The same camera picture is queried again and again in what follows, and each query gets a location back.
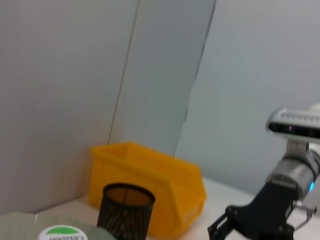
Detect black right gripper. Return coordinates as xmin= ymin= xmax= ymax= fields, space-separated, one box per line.
xmin=207 ymin=181 xmax=299 ymax=240

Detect clear green-label water bottle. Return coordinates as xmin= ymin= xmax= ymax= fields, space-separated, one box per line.
xmin=37 ymin=226 xmax=87 ymax=240

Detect black mesh pen holder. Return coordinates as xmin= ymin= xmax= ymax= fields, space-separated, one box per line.
xmin=96 ymin=183 xmax=156 ymax=240

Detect pale green glass fruit plate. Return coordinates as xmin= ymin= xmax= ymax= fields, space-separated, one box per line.
xmin=0 ymin=211 xmax=116 ymax=240

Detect yellow plastic bin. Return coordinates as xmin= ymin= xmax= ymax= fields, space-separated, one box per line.
xmin=89 ymin=141 xmax=208 ymax=237

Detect right gripper cable with connector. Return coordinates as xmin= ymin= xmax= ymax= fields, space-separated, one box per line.
xmin=293 ymin=199 xmax=316 ymax=230

